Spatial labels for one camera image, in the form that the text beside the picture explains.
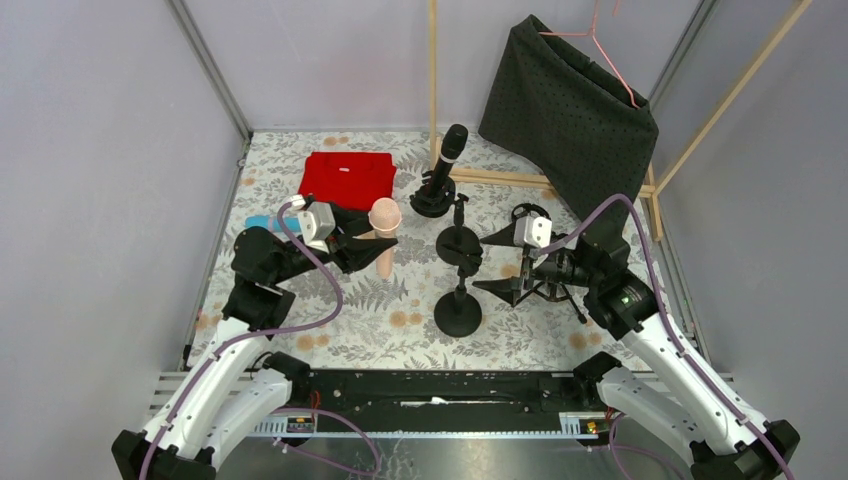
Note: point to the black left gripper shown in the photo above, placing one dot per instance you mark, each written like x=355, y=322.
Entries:
x=342, y=235

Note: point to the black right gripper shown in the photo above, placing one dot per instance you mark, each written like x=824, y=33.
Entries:
x=525, y=263

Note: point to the peach pink microphone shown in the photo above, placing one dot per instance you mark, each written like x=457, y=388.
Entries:
x=385, y=217

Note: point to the black tripod shock mount stand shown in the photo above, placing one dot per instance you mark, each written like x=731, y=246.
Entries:
x=551, y=292

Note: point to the black clip microphone stand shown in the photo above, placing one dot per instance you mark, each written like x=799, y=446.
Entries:
x=458, y=314

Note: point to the blue microphone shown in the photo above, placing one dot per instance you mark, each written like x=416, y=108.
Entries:
x=272, y=223

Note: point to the black handheld microphone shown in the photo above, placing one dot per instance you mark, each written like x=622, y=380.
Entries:
x=452, y=146

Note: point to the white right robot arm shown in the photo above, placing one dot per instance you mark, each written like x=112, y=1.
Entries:
x=710, y=426

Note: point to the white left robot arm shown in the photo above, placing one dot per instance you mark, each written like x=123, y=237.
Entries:
x=199, y=426

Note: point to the black round base stand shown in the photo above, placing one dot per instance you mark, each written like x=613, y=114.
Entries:
x=458, y=232

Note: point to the red folded cloth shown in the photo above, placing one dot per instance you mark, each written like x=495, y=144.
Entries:
x=351, y=180

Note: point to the dark grey dotted cloth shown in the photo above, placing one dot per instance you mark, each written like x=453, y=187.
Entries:
x=553, y=105

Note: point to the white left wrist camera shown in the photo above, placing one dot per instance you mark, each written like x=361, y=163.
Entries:
x=316, y=221

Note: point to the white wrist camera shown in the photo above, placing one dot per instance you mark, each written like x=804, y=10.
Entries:
x=316, y=221
x=533, y=231

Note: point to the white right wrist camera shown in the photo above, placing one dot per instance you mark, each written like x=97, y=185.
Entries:
x=533, y=231

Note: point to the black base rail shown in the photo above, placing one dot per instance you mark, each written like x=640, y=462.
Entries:
x=432, y=404

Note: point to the wooden rack frame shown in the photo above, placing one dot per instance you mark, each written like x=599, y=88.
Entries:
x=652, y=187

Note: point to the pink wire hanger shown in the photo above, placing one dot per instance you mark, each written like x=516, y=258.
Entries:
x=591, y=33

